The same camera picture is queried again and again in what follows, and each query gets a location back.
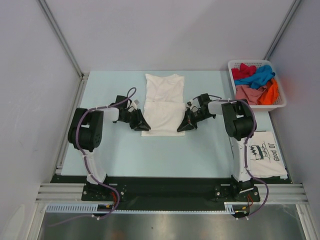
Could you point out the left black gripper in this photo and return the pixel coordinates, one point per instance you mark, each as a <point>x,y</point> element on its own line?
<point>142,125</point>

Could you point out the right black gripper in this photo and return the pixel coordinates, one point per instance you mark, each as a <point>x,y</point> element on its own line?
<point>189,122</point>

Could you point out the white robot print t-shirt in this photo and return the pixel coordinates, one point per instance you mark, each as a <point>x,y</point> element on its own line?
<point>164,106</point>

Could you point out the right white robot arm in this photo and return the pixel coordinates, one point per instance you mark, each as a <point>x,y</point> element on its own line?
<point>239,122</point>

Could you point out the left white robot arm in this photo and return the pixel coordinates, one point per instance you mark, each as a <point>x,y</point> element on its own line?
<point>86,131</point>

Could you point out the dusty pink t-shirt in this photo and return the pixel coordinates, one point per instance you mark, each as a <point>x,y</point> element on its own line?
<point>251,95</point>

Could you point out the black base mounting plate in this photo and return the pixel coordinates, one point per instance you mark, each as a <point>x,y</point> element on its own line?
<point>169,193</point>

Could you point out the magenta t-shirt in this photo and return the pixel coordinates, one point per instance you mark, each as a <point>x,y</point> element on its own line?
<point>243,71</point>

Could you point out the folded white cartoon t-shirt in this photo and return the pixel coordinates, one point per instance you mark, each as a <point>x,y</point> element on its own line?
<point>264,156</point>

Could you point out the orange t-shirt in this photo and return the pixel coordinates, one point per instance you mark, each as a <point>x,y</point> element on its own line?
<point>271,93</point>

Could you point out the blue t-shirt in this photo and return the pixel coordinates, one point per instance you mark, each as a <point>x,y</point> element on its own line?
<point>259,79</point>

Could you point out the white plastic laundry basket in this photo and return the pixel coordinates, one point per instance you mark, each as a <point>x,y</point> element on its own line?
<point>281,100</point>

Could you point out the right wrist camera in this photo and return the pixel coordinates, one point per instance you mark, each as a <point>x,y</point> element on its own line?
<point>191,106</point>

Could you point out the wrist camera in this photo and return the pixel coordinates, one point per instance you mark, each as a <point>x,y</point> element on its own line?
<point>191,106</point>
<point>132,105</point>

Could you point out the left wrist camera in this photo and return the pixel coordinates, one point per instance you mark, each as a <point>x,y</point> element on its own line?
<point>132,105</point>

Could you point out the left aluminium corner post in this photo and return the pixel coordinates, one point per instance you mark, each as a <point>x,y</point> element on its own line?
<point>60,36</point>

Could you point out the aluminium corner post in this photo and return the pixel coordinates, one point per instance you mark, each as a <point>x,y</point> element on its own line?
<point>60,36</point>
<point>293,9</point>

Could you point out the white slotted cable duct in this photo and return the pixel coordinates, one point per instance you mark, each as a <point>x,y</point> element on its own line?
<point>96,208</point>

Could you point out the aluminium frame rail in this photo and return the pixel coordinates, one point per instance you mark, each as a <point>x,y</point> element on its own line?
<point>74,192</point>

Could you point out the right aluminium corner post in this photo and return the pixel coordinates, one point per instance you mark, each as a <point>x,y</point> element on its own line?
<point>293,9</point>

